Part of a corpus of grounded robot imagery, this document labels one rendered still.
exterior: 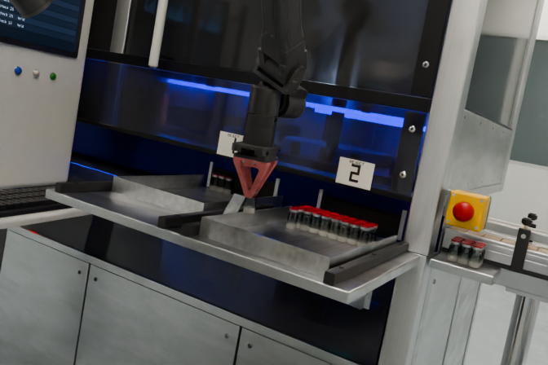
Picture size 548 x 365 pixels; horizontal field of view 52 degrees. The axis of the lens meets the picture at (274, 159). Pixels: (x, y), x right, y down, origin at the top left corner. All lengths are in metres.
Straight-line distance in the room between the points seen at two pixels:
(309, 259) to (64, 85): 0.99
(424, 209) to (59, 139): 1.02
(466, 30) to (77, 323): 1.37
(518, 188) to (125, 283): 4.64
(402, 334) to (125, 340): 0.82
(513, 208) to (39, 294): 4.68
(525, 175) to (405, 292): 4.61
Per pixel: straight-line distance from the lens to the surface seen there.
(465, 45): 1.24
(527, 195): 5.82
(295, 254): 0.93
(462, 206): 1.18
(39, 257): 1.96
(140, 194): 1.27
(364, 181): 1.27
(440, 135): 1.22
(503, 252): 1.32
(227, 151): 1.44
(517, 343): 1.40
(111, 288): 1.74
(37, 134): 1.64
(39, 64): 1.61
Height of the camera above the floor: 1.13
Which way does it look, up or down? 5 degrees down
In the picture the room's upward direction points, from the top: 10 degrees clockwise
